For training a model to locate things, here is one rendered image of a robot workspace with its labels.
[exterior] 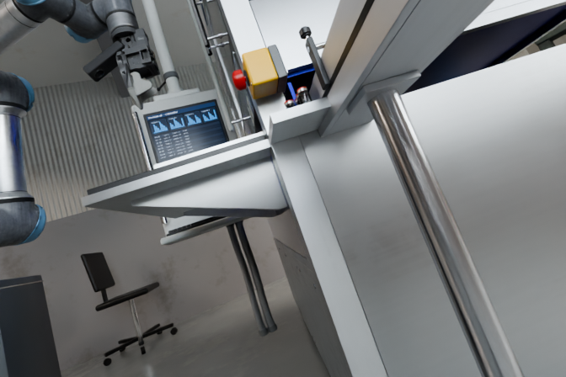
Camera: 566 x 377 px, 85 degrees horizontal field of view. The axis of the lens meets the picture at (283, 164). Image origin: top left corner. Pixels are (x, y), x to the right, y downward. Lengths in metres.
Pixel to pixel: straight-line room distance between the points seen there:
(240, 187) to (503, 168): 0.59
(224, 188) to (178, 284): 3.58
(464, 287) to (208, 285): 3.93
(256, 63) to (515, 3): 0.69
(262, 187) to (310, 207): 0.15
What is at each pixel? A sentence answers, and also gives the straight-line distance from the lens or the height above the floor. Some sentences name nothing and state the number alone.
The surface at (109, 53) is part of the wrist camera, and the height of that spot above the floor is 1.24.
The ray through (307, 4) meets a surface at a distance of 0.84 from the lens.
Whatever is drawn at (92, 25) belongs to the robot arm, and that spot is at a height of 1.36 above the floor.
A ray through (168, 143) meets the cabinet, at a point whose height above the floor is 1.29.
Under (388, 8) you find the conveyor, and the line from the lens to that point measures 0.35.
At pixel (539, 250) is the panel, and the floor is 0.46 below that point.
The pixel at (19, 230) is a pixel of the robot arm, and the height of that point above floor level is 0.92.
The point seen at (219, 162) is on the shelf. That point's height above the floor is 0.86.
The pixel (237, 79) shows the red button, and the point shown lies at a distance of 0.64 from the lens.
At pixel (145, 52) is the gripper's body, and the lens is 0.92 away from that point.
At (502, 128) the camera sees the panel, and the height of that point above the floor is 0.73.
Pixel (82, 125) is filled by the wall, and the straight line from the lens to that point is 4.80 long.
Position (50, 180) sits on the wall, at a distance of 4.69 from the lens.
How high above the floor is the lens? 0.70
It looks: 10 degrees up
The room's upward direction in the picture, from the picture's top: 20 degrees counter-clockwise
